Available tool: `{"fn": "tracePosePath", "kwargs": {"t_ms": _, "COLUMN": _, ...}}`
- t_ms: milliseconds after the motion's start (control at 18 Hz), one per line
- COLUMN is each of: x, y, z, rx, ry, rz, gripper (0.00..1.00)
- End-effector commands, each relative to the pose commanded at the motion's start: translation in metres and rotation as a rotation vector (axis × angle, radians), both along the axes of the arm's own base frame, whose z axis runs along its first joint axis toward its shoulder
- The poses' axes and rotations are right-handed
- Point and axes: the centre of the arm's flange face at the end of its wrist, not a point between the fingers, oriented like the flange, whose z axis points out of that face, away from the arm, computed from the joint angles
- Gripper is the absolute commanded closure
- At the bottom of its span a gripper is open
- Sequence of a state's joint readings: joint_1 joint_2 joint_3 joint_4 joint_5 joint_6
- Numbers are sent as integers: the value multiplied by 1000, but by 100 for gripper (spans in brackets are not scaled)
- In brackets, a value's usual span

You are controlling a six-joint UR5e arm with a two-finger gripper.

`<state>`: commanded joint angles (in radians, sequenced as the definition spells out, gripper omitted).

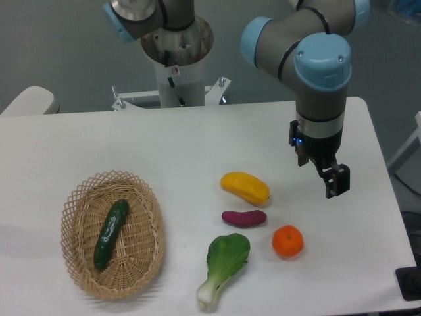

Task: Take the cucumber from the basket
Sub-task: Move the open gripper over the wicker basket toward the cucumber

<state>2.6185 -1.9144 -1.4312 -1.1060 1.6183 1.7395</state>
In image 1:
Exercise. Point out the white frame at right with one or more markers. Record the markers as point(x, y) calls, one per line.
point(406, 150)

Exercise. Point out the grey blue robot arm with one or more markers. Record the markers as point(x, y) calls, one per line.
point(307, 52)

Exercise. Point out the green cucumber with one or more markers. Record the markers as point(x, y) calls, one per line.
point(114, 221)

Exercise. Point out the white chair armrest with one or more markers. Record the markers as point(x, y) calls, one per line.
point(34, 100)

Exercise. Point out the woven wicker basket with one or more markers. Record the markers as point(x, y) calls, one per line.
point(139, 249)

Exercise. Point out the black device at table edge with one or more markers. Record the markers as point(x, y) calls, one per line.
point(408, 279)

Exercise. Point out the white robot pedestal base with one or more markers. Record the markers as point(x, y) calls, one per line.
point(178, 58)

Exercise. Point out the green bok choy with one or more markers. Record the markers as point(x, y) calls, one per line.
point(226, 256)

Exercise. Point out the purple sweet potato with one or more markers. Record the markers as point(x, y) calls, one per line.
point(247, 219)

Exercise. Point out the yellow mango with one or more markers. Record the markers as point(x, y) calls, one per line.
point(246, 186)

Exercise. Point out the orange tangerine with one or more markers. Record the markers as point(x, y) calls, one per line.
point(287, 241)

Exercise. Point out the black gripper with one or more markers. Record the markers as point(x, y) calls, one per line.
point(322, 152)

